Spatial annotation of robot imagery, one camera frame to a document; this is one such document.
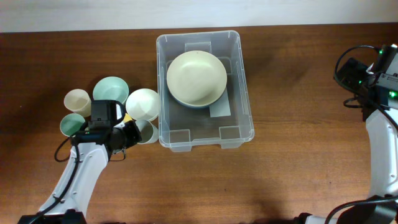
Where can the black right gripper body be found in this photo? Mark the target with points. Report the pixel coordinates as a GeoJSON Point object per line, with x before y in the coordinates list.
{"type": "Point", "coordinates": [357, 78]}

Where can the green small bowl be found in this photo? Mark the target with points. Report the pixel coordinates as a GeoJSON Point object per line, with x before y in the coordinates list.
{"type": "Point", "coordinates": [111, 88]}

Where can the white small bowl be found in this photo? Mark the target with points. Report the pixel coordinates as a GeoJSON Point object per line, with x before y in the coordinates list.
{"type": "Point", "coordinates": [144, 104]}

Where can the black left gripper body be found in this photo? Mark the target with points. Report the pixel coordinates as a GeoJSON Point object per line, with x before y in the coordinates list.
{"type": "Point", "coordinates": [130, 135]}

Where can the grey plastic cup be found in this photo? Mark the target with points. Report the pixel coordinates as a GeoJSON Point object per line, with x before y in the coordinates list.
{"type": "Point", "coordinates": [149, 133]}

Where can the clear plastic storage bin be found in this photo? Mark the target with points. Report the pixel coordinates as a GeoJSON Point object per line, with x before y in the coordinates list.
{"type": "Point", "coordinates": [180, 127]}

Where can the beige bowl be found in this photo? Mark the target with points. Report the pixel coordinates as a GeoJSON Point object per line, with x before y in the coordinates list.
{"type": "Point", "coordinates": [196, 77]}

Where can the green plastic cup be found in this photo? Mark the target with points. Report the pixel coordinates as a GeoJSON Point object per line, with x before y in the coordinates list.
{"type": "Point", "coordinates": [71, 123]}

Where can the cream plastic cup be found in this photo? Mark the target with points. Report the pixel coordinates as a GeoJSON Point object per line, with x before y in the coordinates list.
{"type": "Point", "coordinates": [78, 101]}

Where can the yellow small bowl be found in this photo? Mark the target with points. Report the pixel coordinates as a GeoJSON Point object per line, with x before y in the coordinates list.
{"type": "Point", "coordinates": [127, 118]}

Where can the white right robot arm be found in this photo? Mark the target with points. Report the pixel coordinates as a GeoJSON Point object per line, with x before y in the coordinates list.
{"type": "Point", "coordinates": [381, 205]}

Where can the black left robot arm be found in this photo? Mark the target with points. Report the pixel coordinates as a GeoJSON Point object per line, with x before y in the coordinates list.
{"type": "Point", "coordinates": [90, 153]}

